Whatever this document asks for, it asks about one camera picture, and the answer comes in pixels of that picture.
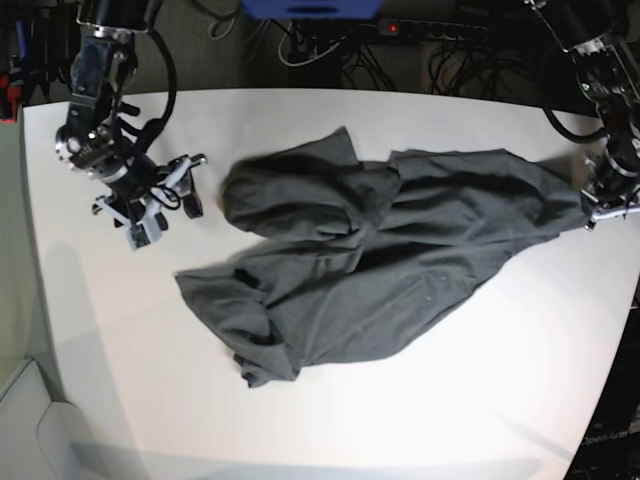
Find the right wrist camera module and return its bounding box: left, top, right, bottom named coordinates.
left=125, top=222, right=162, bottom=251

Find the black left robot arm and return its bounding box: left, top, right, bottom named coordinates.
left=525, top=1, right=639, bottom=230

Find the blue plastic box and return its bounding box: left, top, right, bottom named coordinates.
left=241, top=0, right=382, bottom=19

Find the dark grey t-shirt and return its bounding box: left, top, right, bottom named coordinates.
left=175, top=129, right=586, bottom=388

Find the black power strip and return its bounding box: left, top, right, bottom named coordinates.
left=377, top=19, right=488, bottom=42

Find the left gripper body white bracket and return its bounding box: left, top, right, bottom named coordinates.
left=580, top=185, right=639, bottom=231

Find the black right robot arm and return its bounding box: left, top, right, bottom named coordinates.
left=55, top=1, right=207, bottom=248

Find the red black clamp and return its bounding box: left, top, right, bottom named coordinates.
left=0, top=72, right=22, bottom=123

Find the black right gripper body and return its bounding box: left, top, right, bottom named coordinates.
left=91, top=154, right=207, bottom=233

